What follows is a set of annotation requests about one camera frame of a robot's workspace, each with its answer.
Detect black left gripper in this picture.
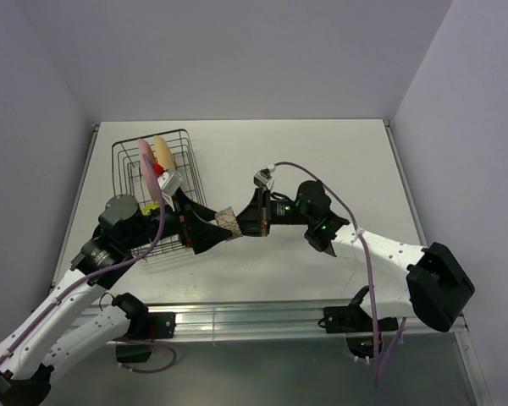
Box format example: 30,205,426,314
122,186,231,252

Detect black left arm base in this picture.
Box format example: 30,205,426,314
117,312,176,341

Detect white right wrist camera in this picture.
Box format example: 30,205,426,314
253,164,276,192

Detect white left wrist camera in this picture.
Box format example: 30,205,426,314
154,163,184,205

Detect lime green bowl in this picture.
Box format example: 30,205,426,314
141,204,159,216

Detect pink plastic plate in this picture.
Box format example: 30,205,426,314
137,139,160,203

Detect small speckled beige dish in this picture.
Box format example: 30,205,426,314
215,206,243,240

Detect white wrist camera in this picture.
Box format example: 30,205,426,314
154,163,184,205
253,164,276,192

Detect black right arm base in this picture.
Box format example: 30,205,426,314
317,304,401,335

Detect black wire dish rack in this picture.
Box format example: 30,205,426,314
111,129,206,262

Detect yellow plastic plate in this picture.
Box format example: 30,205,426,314
153,135,176,170

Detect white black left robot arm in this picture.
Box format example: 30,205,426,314
0,191,239,405

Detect aluminium mounting rail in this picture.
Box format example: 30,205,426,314
23,295,469,346

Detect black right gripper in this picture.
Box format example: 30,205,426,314
226,186,313,236

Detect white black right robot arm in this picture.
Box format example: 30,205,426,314
237,180,475,332

